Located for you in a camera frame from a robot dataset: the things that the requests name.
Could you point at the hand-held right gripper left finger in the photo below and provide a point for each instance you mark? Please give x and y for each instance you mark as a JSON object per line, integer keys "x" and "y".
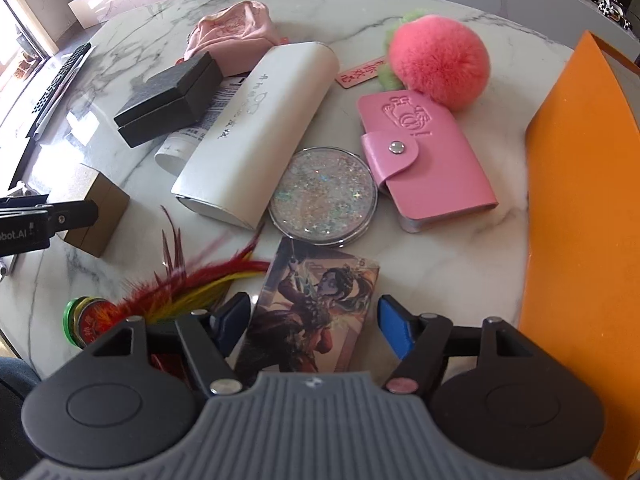
{"x": 234, "y": 321}

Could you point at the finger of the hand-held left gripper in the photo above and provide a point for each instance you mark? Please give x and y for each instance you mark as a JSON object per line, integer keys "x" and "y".
{"x": 70, "y": 217}

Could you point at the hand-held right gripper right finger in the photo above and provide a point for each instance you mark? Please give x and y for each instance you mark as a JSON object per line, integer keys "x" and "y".
{"x": 394, "y": 326}

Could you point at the small doll figure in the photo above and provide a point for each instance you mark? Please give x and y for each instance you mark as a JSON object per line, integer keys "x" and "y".
{"x": 310, "y": 305}

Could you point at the white glasses case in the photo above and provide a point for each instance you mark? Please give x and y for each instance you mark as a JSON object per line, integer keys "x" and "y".
{"x": 260, "y": 125}

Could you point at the orange cardboard box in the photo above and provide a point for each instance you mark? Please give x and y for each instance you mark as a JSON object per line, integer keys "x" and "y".
{"x": 580, "y": 220}

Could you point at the marble desktop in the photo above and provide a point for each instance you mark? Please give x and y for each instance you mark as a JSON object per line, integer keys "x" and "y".
{"x": 450, "y": 270}

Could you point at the brown cardboard box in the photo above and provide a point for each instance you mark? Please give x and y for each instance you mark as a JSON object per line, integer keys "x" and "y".
{"x": 97, "y": 210}

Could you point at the red yellow feather shuttlecock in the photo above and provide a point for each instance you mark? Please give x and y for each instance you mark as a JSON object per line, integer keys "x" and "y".
{"x": 165, "y": 295}

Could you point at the white cream tube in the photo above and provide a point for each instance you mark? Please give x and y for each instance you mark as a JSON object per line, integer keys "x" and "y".
{"x": 175, "y": 152}

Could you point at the black keyboard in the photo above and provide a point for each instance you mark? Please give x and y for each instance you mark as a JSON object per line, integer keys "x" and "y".
{"x": 60, "y": 80}

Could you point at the black square box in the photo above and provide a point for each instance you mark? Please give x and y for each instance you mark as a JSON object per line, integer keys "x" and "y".
{"x": 165, "y": 100}

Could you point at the pink card holder wallet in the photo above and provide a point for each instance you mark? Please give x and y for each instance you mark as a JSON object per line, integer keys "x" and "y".
{"x": 425, "y": 160}

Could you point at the pink mini backpack pouch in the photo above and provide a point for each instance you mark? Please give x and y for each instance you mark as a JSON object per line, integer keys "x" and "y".
{"x": 235, "y": 35}

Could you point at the red tag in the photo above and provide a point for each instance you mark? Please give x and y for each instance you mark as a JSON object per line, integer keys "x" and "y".
{"x": 360, "y": 71}

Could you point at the pink fluffy pompom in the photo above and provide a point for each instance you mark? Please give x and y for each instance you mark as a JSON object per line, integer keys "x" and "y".
{"x": 437, "y": 57}

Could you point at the cow print figurines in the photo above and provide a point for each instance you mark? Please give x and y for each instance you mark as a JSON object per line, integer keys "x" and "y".
{"x": 614, "y": 9}

